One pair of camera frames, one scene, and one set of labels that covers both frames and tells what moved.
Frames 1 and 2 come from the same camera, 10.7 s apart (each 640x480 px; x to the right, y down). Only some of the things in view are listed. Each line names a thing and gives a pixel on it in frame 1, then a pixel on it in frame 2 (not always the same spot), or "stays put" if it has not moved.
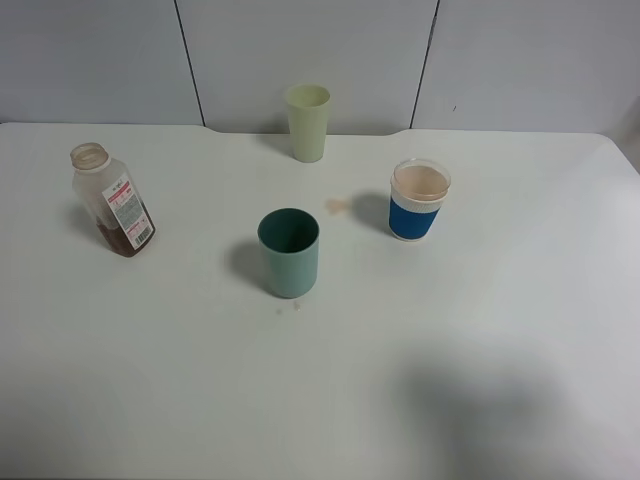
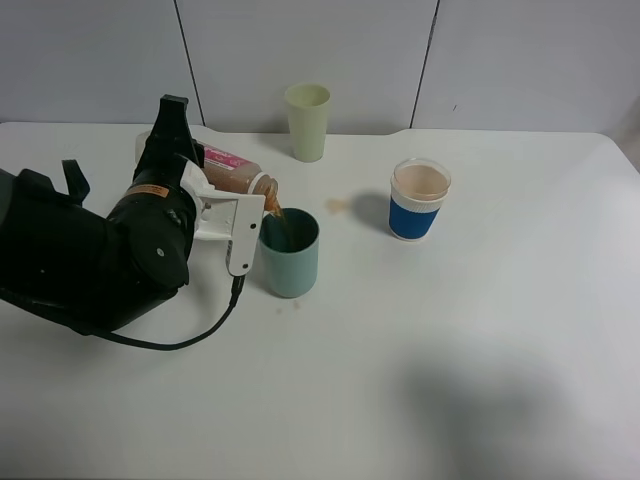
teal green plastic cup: x=290 y=238 stays put
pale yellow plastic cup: x=308 y=110 stays put
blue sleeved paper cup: x=417 y=189 stays put
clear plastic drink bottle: x=109 y=197 -> x=234 y=170
